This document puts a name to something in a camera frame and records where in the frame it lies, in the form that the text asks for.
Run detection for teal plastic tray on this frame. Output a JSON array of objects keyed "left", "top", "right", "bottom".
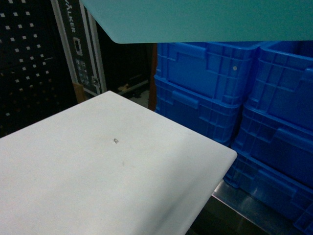
[{"left": 83, "top": 0, "right": 313, "bottom": 44}]

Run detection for lower blue crate left stack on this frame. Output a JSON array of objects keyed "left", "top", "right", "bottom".
[{"left": 155, "top": 76, "right": 242, "bottom": 146}]

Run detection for blue crate stack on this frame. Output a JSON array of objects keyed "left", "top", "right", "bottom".
[
  {"left": 246, "top": 41, "right": 313, "bottom": 130},
  {"left": 155, "top": 76, "right": 242, "bottom": 146},
  {"left": 156, "top": 41, "right": 261, "bottom": 105},
  {"left": 231, "top": 106, "right": 313, "bottom": 188},
  {"left": 224, "top": 154, "right": 313, "bottom": 235}
]

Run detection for upper blue crate left stack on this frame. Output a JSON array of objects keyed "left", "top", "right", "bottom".
[{"left": 156, "top": 41, "right": 261, "bottom": 105}]

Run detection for middle blue crate right stack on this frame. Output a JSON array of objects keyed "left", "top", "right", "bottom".
[{"left": 231, "top": 106, "right": 313, "bottom": 188}]

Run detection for upper blue crate right stack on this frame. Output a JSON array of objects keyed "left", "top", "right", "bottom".
[{"left": 246, "top": 41, "right": 313, "bottom": 130}]

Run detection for bottom blue crate right stack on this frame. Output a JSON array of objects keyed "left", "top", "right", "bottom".
[{"left": 224, "top": 154, "right": 313, "bottom": 235}]

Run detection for white table board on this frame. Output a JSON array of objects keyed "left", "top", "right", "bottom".
[{"left": 0, "top": 92, "right": 237, "bottom": 235}]

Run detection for wooden board corner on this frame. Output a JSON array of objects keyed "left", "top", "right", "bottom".
[{"left": 73, "top": 83, "right": 86, "bottom": 103}]

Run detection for black flight case aluminium edges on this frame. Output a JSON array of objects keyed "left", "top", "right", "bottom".
[{"left": 51, "top": 0, "right": 107, "bottom": 96}]

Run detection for black perforated metal panel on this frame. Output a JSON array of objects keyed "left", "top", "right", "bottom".
[{"left": 0, "top": 0, "right": 77, "bottom": 137}]

